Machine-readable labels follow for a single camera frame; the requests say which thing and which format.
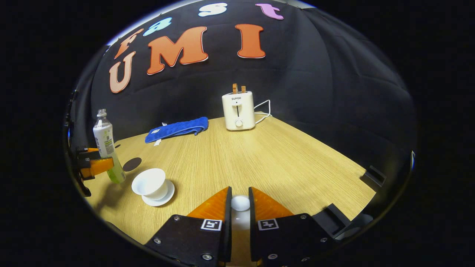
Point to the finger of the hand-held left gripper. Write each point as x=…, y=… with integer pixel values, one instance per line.
x=88, y=152
x=97, y=167

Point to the black table clamp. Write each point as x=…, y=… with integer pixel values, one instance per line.
x=373, y=178
x=330, y=219

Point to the cream toaster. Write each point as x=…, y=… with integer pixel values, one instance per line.
x=238, y=111

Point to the white saucer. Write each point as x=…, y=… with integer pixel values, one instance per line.
x=167, y=195

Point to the dark round coaster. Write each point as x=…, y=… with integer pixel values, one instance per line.
x=132, y=164

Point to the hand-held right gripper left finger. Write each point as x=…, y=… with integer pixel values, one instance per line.
x=227, y=230

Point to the white teacup lid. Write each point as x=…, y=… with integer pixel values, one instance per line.
x=240, y=203

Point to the grey rounded object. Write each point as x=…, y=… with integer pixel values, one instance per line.
x=358, y=222

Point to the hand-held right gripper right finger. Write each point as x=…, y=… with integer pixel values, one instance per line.
x=253, y=230

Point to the black backdrop cloth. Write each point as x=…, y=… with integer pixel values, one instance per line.
x=315, y=92

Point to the blue towel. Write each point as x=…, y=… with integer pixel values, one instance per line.
x=178, y=129

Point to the clear water bottle green label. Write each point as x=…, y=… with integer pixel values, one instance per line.
x=104, y=137

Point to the white teacup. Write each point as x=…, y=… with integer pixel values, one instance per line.
x=148, y=182

